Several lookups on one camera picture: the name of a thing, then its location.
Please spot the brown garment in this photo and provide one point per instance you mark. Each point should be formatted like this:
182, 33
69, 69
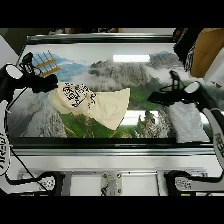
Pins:
208, 50

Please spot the black garment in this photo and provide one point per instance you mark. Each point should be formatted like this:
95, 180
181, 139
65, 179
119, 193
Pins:
183, 43

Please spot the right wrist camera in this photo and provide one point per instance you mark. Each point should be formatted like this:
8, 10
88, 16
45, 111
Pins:
174, 80

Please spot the brown wooden rack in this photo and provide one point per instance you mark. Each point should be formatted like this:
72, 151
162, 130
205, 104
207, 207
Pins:
48, 65

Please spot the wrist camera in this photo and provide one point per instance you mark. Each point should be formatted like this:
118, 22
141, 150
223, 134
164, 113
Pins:
27, 61
174, 80

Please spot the silver frame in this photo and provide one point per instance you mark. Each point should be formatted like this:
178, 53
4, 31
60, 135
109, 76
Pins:
113, 155

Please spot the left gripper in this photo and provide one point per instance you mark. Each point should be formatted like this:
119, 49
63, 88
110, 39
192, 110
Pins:
45, 84

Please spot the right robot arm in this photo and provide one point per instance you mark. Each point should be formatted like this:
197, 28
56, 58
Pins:
213, 116

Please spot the grey garment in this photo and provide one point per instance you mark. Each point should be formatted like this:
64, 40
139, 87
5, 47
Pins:
186, 121

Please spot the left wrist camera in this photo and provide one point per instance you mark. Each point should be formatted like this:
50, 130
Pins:
27, 61

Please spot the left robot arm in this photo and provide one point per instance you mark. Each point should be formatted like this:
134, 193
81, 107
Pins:
7, 83

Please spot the white garment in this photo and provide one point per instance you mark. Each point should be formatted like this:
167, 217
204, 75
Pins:
216, 71

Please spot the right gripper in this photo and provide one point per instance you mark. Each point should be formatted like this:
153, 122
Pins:
165, 97

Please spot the cream printed T-shirt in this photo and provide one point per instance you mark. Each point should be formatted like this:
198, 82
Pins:
106, 108

